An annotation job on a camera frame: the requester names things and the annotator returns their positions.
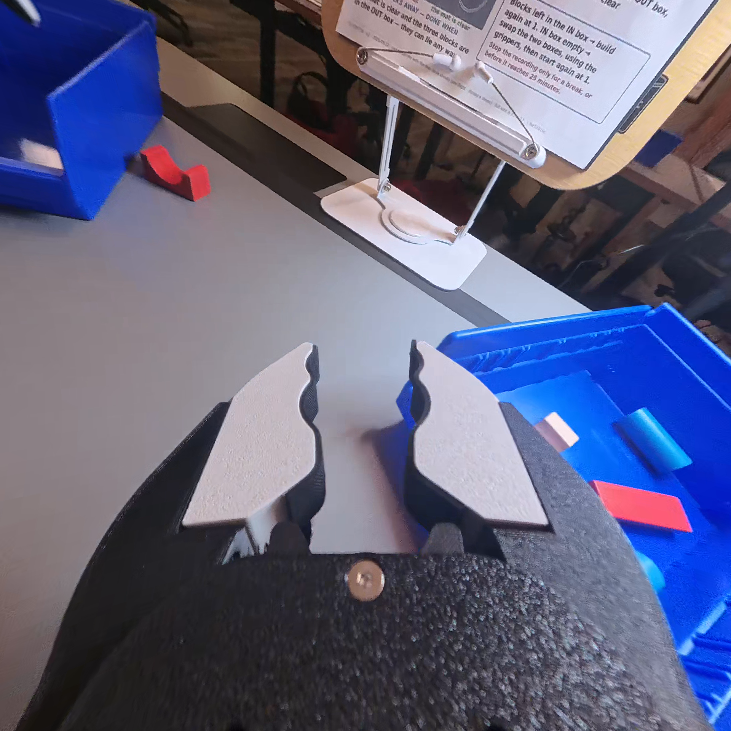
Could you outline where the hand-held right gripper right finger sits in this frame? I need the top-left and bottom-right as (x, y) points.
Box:
(404, 340), (551, 529)

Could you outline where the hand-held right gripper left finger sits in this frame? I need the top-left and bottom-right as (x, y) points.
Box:
(182, 343), (327, 557)

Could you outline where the blue plastic bin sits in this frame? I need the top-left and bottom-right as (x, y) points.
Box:
(0, 0), (163, 220)
(398, 303), (731, 731)

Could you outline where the red rectangular wooden block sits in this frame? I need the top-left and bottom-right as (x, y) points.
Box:
(590, 480), (693, 533)

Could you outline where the red arch wooden block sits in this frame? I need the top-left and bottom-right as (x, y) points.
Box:
(140, 144), (211, 202)

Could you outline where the natural wood arch block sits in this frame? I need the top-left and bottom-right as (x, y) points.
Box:
(534, 412), (580, 452)

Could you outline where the blue wooden cylinder block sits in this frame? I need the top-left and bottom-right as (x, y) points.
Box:
(633, 550), (666, 595)
(614, 408), (693, 474)

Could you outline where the white lamp base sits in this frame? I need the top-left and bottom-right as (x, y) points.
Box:
(320, 0), (731, 291)

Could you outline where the dark red bag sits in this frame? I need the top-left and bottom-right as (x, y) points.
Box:
(286, 71), (358, 163)

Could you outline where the small blue storage bin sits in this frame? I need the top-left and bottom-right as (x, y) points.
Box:
(637, 130), (683, 169)

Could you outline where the printed instruction sheet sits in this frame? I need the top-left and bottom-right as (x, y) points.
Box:
(336, 0), (721, 171)

